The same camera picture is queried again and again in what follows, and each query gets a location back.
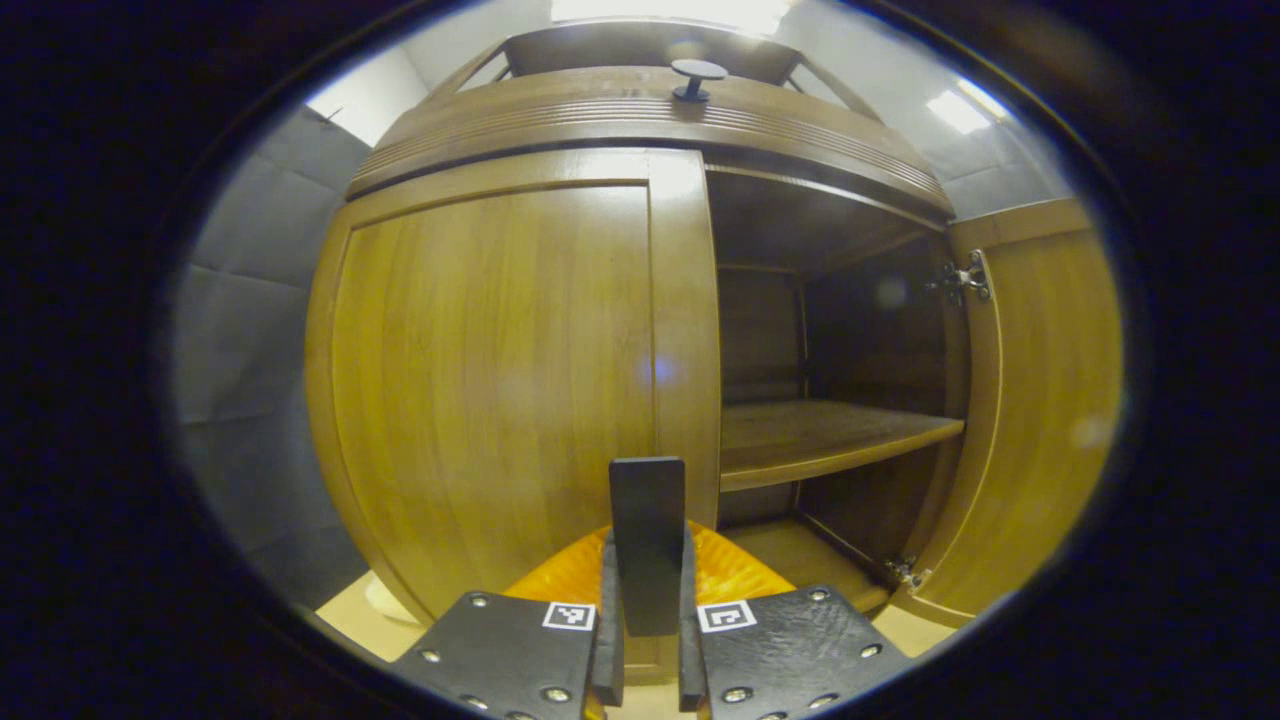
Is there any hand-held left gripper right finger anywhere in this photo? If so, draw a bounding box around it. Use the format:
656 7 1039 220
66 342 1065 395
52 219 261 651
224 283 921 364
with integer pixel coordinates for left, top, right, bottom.
678 520 913 720

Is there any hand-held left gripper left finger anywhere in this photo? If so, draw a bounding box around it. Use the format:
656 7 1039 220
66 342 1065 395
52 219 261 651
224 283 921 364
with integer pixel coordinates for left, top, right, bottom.
388 522 627 720

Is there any wooden double-door shoe cabinet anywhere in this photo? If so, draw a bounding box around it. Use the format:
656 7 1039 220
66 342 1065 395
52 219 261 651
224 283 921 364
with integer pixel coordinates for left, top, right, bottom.
345 20 991 616

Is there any wooden cabinet door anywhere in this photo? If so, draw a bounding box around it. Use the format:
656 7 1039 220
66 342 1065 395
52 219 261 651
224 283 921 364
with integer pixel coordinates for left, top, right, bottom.
890 197 1123 631
305 148 723 691

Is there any cream plush toy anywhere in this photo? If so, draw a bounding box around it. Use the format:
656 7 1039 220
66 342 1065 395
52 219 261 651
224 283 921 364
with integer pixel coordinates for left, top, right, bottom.
365 575 421 629

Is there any wooden drawer with black knob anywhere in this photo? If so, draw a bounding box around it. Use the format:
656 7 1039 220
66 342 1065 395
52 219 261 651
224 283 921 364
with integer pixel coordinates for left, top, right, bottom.
345 58 956 216

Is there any ceiling light panel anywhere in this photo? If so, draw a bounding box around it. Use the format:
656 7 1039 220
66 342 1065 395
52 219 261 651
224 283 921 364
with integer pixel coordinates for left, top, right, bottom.
550 0 791 36
925 80 1011 136

